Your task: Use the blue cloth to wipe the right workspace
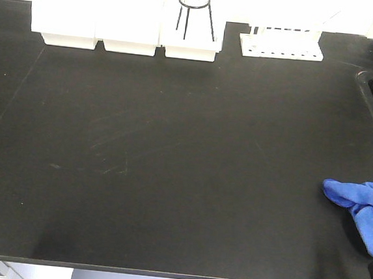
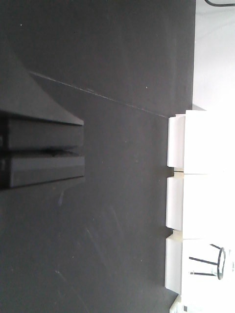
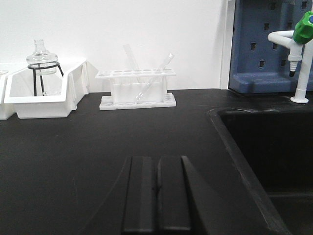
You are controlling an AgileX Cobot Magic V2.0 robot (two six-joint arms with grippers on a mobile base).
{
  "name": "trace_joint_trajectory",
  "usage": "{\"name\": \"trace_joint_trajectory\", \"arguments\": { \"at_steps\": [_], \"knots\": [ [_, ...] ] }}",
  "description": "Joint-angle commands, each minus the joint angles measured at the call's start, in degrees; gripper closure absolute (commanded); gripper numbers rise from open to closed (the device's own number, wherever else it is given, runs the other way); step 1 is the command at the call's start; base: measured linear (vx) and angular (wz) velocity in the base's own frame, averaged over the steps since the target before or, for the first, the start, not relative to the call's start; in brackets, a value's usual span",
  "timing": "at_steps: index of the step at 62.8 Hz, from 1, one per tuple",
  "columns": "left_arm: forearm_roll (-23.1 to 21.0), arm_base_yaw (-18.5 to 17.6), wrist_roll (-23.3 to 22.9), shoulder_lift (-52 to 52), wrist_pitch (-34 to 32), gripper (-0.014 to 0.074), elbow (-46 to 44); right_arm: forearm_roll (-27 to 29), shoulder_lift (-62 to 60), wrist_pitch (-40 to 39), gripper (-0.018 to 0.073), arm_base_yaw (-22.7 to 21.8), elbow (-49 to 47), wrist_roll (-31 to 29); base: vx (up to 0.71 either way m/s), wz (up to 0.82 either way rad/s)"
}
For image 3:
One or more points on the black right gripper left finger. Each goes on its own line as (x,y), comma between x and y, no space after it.
(140,208)

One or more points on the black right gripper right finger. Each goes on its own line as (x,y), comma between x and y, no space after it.
(181,196)

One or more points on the black lab sink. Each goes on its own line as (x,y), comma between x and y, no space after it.
(273,153)

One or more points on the white test tube rack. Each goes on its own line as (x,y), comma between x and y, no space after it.
(125,86)

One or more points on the right glass test tube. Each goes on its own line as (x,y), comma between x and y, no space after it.
(159,70)

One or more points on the glass test tube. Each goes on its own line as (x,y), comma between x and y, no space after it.
(131,57)
(159,70)

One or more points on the blue pegboard drying rack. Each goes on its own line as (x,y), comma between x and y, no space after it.
(258,65)

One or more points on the white plastic bin with flask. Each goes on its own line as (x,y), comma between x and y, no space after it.
(54,95)

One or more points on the left glass test tube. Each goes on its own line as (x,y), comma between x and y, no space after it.
(131,57)

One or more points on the white middle plastic bin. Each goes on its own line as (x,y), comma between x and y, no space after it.
(7,110)

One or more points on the glass flask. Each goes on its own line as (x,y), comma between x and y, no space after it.
(41,54)

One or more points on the white lab water tap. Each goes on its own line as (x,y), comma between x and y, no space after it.
(298,53)

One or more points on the green tap knob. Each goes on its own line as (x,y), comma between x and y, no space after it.
(303,32)

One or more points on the black wire tripod stand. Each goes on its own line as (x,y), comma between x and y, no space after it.
(41,69)

